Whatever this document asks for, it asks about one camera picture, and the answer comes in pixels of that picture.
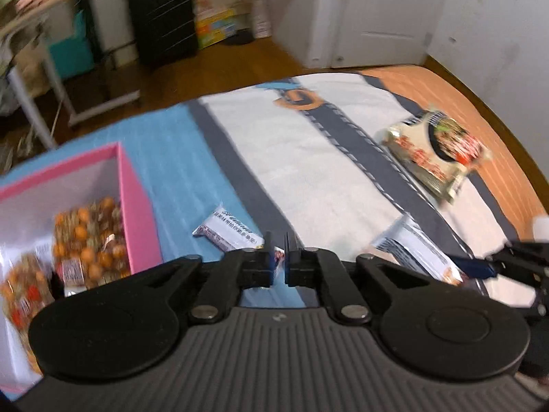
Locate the tall patterned carton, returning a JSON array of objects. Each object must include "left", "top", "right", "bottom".
[{"left": 252, "top": 0, "right": 274, "bottom": 40}]

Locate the printed blanket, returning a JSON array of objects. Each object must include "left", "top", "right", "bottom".
[{"left": 0, "top": 64, "right": 549, "bottom": 310}]

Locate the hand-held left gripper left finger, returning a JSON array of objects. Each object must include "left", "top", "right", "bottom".
[{"left": 143, "top": 232, "right": 275, "bottom": 325}]

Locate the white door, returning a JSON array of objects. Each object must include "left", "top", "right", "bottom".
[{"left": 329, "top": 0, "right": 456, "bottom": 69}]

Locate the black suitcase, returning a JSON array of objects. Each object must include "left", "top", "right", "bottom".
[{"left": 126, "top": 0, "right": 200, "bottom": 70}]

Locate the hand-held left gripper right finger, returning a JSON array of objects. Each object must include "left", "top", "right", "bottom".
[{"left": 285, "top": 232, "right": 434, "bottom": 326}]

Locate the orange nut snack bag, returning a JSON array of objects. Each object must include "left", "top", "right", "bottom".
[{"left": 52, "top": 196, "right": 132, "bottom": 298}]

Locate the instant noodle packet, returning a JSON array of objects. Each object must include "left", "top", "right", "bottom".
[{"left": 383, "top": 108, "right": 493, "bottom": 205}]

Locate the white printed snack packet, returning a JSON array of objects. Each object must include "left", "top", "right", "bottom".
[{"left": 370, "top": 214, "right": 471, "bottom": 287}]

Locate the beige rolling desk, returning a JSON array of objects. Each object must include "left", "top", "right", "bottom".
[{"left": 0, "top": 0, "right": 143, "bottom": 149}]

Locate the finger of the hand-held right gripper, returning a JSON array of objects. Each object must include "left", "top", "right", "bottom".
[{"left": 449, "top": 255, "right": 499, "bottom": 281}]

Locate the teal chair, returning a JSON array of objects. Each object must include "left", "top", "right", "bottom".
[{"left": 46, "top": 10, "right": 96, "bottom": 81}]

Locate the colourful toy box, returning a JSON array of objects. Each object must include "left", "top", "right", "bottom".
[{"left": 195, "top": 6, "right": 242, "bottom": 50}]

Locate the pink cardboard box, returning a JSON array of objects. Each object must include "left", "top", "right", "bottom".
[{"left": 0, "top": 144, "right": 166, "bottom": 398}]

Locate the small orange snack packet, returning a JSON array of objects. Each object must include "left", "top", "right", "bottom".
[{"left": 0, "top": 252, "right": 56, "bottom": 376}]

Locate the small white snack bar packet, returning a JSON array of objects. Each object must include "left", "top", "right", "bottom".
[{"left": 192, "top": 204, "right": 287, "bottom": 272}]

